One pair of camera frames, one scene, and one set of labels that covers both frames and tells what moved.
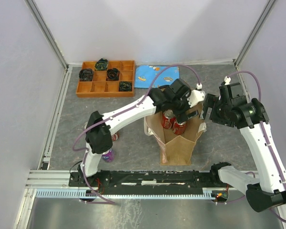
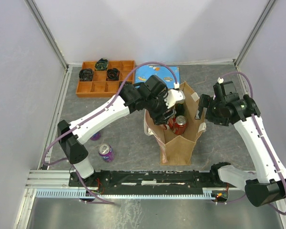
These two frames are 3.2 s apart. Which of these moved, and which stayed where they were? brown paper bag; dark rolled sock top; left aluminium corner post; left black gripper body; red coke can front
Moved: red coke can front; left black gripper body
Stayed: dark rolled sock top; left aluminium corner post; brown paper bag
